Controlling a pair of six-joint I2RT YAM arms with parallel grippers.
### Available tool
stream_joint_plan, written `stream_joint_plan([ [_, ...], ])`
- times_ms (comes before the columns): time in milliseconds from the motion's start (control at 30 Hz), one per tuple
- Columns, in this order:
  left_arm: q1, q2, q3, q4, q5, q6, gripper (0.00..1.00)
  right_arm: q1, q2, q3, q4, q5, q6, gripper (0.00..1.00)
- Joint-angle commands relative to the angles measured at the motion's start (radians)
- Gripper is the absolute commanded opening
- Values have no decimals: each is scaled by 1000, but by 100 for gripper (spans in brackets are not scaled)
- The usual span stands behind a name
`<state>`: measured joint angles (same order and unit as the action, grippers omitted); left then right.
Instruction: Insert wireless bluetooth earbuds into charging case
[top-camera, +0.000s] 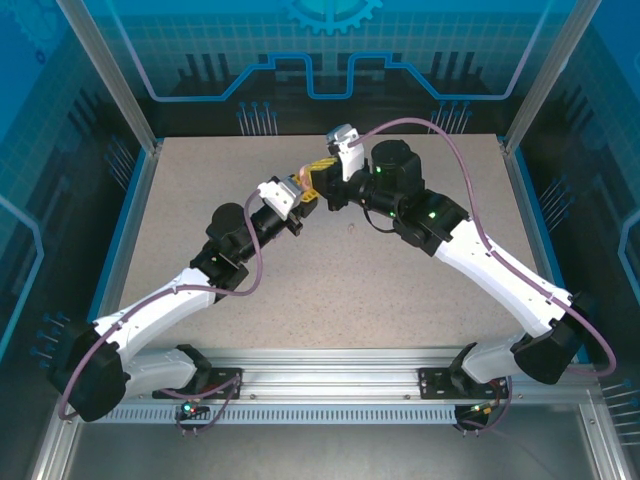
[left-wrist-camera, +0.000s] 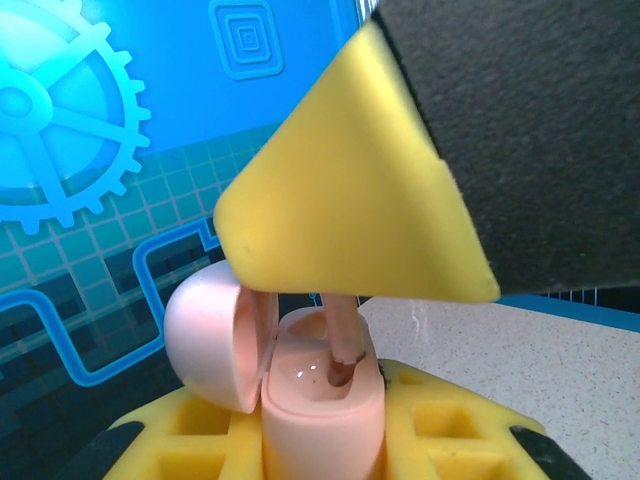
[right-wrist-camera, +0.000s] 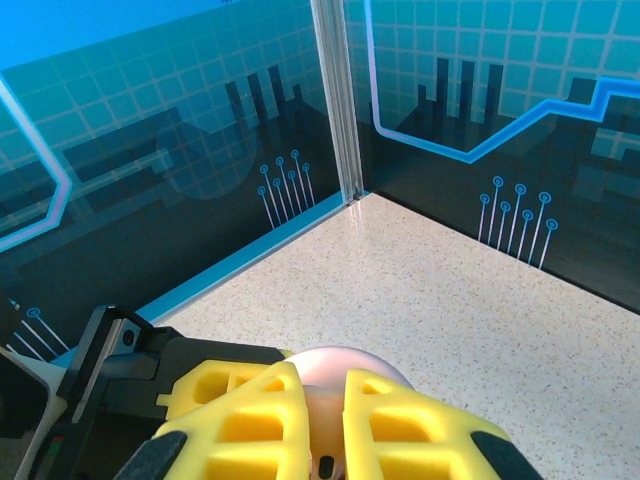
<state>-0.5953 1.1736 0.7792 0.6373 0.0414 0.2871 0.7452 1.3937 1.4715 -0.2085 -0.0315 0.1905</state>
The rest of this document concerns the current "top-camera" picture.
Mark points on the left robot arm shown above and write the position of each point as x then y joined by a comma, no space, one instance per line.
160,305

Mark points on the small LED circuit board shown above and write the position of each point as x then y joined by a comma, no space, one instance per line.
482,410
189,407

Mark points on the grey metal sheet panel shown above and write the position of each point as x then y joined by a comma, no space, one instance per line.
325,455

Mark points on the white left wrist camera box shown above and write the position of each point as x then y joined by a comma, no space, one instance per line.
275,192

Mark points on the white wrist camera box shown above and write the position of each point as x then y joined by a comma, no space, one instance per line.
350,157
275,192

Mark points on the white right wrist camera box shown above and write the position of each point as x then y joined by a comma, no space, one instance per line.
350,157

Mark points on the aluminium table side rail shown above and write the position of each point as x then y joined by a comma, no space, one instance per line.
515,180
146,180

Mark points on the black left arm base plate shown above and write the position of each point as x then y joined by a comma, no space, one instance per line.
225,372

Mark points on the aluminium mounting rail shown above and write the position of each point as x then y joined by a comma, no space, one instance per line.
325,370

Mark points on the aluminium frame post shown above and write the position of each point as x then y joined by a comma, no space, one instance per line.
546,75
114,75

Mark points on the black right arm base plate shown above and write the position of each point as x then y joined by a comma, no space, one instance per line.
432,385

